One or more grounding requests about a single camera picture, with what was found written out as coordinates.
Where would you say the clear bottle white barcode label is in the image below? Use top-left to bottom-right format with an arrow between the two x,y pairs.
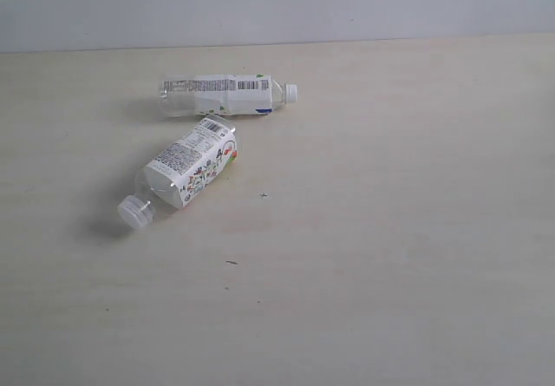
159,74 -> 298,117

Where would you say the square bottle floral label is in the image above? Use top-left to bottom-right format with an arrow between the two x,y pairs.
117,114 -> 238,229

